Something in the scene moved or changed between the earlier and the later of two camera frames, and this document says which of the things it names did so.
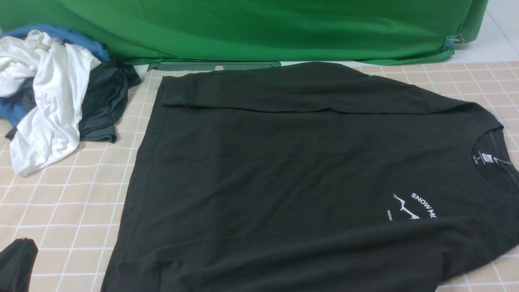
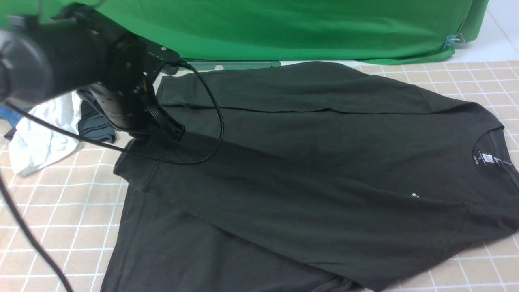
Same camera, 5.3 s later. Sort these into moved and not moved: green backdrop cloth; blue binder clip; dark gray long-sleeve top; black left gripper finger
Moved: black left gripper finger
Not moved: green backdrop cloth; blue binder clip; dark gray long-sleeve top
